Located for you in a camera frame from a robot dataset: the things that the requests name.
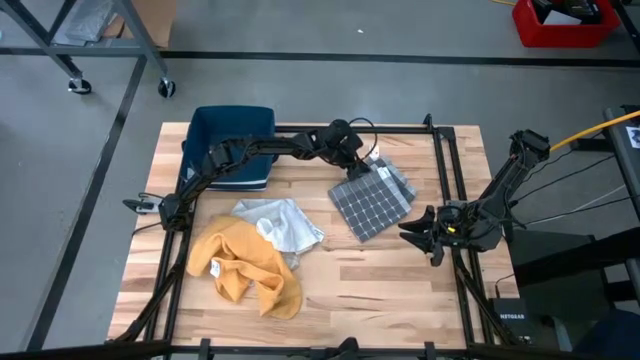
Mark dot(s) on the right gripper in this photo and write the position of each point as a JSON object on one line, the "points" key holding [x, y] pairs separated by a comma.
{"points": [[470, 230]]}

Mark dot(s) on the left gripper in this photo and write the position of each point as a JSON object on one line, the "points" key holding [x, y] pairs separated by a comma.
{"points": [[342, 142]]}

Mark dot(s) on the handwritten white paper tag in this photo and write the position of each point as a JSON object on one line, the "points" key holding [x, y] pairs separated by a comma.
{"points": [[375, 151]]}

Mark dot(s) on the grey checked towel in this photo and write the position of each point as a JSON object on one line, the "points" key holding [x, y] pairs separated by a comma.
{"points": [[370, 205]]}

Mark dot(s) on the white towel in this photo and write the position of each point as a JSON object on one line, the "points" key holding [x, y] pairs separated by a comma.
{"points": [[285, 225]]}

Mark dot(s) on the yellow towel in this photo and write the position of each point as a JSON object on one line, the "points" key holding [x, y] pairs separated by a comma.
{"points": [[240, 260]]}

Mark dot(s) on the small white towel tag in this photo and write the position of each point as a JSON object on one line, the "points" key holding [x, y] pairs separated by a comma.
{"points": [[215, 268]]}

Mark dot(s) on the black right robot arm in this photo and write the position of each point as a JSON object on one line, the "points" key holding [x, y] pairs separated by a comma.
{"points": [[500, 185]]}

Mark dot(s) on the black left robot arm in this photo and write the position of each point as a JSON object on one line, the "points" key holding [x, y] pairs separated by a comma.
{"points": [[260, 147]]}

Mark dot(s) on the black Netgear router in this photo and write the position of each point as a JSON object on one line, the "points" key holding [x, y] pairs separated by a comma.
{"points": [[512, 320]]}

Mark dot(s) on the navy blue fabric bin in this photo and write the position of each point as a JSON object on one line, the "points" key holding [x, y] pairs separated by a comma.
{"points": [[230, 125]]}

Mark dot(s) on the black side stand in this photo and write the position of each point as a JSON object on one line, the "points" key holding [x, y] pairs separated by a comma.
{"points": [[550, 300]]}

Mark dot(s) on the black table with sticker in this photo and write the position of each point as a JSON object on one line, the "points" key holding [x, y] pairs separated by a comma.
{"points": [[620, 165]]}

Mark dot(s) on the dark blue object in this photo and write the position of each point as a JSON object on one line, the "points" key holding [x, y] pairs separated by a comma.
{"points": [[615, 340]]}

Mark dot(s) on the red plastic bin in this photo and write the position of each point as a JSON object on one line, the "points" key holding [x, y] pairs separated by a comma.
{"points": [[565, 36]]}

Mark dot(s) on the cardboard box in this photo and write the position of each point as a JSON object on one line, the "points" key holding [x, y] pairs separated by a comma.
{"points": [[155, 22]]}

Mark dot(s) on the metal cart on wheels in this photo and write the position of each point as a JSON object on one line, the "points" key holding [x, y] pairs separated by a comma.
{"points": [[144, 37]]}

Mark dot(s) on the black equipment in bin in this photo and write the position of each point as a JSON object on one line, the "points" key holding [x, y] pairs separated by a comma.
{"points": [[575, 7]]}

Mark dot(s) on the grey plastic bag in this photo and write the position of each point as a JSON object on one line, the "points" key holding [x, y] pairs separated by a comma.
{"points": [[90, 20]]}

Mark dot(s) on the black aluminium table frame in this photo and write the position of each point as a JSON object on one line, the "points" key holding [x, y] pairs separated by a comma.
{"points": [[420, 130]]}

